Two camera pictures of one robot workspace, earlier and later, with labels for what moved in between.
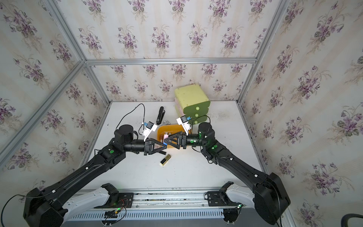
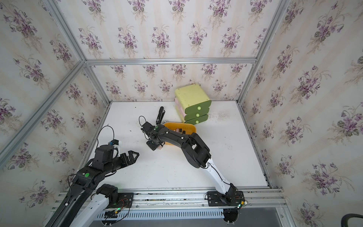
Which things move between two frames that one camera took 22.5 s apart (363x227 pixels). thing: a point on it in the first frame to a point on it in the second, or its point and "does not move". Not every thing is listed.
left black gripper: [147, 148] to [124, 160]
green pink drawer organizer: [192, 101] does not move
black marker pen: [161, 113] does not move
